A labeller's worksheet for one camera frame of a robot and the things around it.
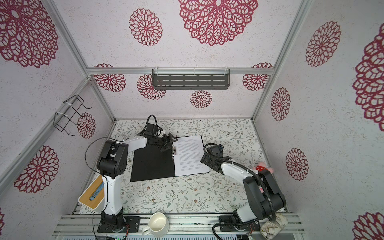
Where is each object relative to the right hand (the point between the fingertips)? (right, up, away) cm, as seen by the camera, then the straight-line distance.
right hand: (207, 158), depth 93 cm
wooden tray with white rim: (-62, -18, -13) cm, 66 cm away
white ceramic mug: (-26, -30, -18) cm, 44 cm away
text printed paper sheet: (-11, 0, +6) cm, 12 cm away
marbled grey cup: (+27, -29, -23) cm, 46 cm away
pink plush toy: (+32, -4, -4) cm, 33 cm away
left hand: (-21, +8, +8) cm, 24 cm away
